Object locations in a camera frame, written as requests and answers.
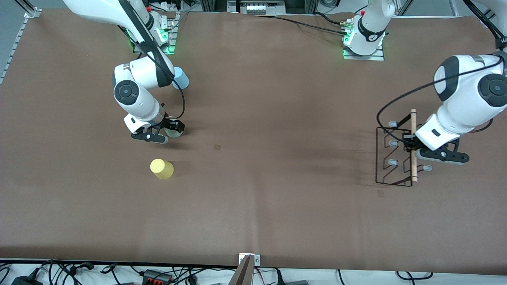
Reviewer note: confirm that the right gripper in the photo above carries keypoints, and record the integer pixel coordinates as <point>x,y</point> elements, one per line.
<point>174,126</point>

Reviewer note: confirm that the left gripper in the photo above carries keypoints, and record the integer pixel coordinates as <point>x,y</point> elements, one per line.
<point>407,143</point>

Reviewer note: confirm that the pale green plastic cup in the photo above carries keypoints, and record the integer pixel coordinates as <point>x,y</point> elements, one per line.
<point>173,134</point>

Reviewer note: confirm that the yellow plastic cup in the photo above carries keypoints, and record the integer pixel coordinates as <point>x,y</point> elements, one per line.
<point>161,169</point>

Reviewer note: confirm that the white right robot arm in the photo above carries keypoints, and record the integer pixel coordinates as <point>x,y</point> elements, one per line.
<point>138,75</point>

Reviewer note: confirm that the light blue plastic cup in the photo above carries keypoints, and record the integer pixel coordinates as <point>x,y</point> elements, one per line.
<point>182,79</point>

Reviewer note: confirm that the brown table cover mat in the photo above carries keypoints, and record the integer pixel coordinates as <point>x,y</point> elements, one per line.
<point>277,99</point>

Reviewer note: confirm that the white power strip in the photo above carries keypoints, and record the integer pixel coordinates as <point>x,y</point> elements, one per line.
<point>166,6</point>

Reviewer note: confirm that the grey electrical box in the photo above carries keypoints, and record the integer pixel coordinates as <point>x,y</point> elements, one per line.
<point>257,7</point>

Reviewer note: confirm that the black orange connector box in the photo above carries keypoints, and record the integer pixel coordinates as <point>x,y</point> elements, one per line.
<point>156,276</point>

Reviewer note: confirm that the black power adapter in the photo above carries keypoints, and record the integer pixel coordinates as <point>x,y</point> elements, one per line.
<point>25,282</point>

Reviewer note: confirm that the black right camera bracket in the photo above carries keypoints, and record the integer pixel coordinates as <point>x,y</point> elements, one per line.
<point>146,137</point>

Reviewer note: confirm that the black camera bracket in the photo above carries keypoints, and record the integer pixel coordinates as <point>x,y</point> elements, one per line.
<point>146,137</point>
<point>447,156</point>

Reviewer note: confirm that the black left camera bracket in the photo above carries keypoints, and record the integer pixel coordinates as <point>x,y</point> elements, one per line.
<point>447,156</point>

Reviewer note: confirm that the aluminium frame strut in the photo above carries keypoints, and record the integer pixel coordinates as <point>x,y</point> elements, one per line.
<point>405,6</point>

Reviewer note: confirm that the small metal edge bracket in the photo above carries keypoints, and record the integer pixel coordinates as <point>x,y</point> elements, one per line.
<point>256,260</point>

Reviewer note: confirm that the tapered grey brown post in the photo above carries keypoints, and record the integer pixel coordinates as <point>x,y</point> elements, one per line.
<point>242,275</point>

